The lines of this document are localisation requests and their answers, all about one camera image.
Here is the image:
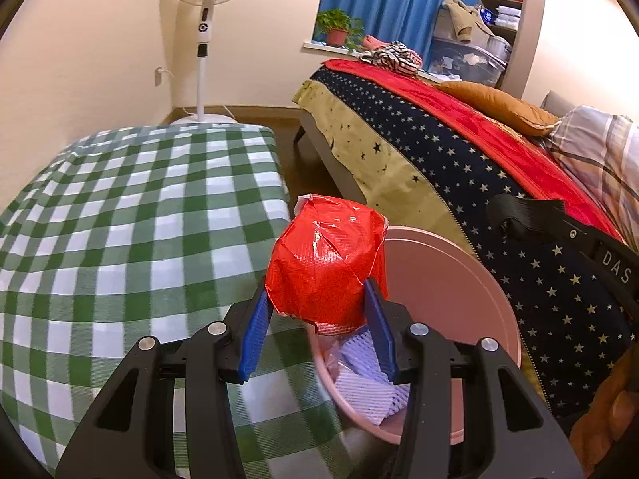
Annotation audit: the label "potted green plant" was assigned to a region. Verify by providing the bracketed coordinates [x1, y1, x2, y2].
[316, 8, 365, 51]

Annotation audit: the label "plaid pillow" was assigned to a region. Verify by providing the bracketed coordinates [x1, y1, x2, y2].
[544, 105, 639, 250]

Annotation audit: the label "white window sill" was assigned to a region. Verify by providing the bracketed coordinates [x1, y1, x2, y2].
[302, 40, 450, 81]

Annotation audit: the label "grey headboard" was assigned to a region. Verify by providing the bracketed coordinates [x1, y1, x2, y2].
[542, 90, 580, 121]

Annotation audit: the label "bed with starry blanket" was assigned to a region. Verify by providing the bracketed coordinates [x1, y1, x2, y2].
[310, 67, 639, 417]

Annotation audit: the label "white foam netting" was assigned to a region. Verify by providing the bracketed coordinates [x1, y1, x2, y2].
[324, 329, 413, 425]

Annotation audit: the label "white standing fan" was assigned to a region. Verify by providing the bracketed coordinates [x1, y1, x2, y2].
[162, 0, 265, 125]

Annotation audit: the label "red foil wrapper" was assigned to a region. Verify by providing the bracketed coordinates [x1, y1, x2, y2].
[264, 192, 390, 336]

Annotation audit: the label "green checked tablecloth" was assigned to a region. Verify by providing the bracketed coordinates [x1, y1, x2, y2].
[0, 124, 360, 479]

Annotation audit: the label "yellow green bed sheet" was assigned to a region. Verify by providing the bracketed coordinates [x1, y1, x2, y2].
[292, 80, 482, 263]

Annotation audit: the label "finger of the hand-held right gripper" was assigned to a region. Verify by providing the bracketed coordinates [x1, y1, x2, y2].
[486, 194, 570, 243]

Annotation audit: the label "beige coat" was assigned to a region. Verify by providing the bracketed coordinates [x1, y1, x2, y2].
[439, 0, 495, 43]

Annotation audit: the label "person's right hand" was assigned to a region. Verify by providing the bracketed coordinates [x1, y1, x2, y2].
[569, 349, 639, 475]

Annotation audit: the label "grey metal pot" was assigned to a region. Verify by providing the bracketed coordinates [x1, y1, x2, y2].
[486, 35, 512, 61]

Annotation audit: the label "red blanket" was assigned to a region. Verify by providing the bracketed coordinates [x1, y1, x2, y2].
[322, 59, 625, 243]

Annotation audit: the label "orange pillow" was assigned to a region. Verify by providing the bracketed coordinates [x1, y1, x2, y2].
[434, 80, 560, 137]

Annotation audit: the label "grey bed frame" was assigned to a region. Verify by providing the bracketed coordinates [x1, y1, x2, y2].
[294, 110, 370, 200]

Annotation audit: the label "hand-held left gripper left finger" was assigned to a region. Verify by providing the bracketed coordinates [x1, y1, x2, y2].
[55, 274, 275, 479]

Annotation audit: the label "wooden shelf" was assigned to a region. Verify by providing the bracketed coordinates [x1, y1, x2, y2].
[479, 0, 530, 46]

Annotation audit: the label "clear blue storage box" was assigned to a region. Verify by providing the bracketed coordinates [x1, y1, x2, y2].
[428, 35, 512, 88]

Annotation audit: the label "black white striped clothes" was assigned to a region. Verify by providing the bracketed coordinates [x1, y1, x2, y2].
[359, 41, 423, 78]

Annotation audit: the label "blue curtain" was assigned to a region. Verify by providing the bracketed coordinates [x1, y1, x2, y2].
[319, 0, 485, 58]

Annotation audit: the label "pink plastic bin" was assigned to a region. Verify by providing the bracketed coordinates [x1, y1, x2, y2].
[306, 226, 522, 447]

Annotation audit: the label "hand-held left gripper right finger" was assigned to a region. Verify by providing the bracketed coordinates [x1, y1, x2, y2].
[363, 277, 585, 479]

